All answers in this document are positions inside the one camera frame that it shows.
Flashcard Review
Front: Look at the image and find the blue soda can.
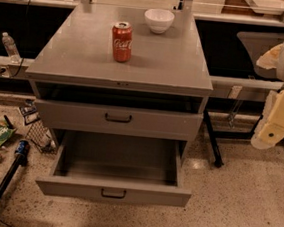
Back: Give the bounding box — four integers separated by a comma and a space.
14, 140, 30, 166

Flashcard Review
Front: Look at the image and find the red Coca-Cola can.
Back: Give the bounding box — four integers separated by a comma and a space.
112, 21, 133, 63

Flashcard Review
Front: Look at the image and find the grey metal drawer cabinet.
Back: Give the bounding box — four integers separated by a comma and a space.
17, 0, 222, 164

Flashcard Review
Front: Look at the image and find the metal mesh basket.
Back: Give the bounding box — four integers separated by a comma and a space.
26, 121, 57, 154

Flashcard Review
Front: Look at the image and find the white ceramic bowl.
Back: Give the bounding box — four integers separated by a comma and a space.
144, 8, 175, 34

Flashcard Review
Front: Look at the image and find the grey bottom drawer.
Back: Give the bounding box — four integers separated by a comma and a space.
36, 131, 191, 207

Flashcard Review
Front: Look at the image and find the black-legged side table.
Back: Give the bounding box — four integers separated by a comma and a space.
197, 26, 284, 175

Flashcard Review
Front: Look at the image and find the green snack bag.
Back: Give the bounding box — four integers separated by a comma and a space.
0, 120, 16, 147

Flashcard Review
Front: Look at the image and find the black pole stand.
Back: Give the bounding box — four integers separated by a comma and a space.
0, 155, 24, 199

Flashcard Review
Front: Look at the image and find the clear plastic water bottle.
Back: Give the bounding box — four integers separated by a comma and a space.
2, 32, 21, 64

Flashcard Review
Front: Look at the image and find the grey middle drawer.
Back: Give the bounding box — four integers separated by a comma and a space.
35, 99, 202, 141

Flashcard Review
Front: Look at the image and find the grey drawer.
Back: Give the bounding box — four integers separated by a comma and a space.
36, 131, 191, 207
35, 99, 202, 141

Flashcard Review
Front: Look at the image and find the dark snack packet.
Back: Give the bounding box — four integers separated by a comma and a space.
19, 99, 40, 126

